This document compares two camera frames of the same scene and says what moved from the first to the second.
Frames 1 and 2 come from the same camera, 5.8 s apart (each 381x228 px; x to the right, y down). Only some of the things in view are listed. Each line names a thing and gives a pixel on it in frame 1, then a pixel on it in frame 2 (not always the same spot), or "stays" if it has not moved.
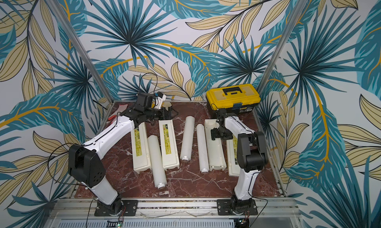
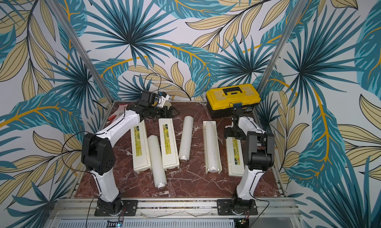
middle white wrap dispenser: (169, 155) stays
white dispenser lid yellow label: (233, 169) stays
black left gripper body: (159, 114) stays
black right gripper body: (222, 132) to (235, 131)
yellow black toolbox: (234, 99) stays
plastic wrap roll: (202, 148) to (212, 146)
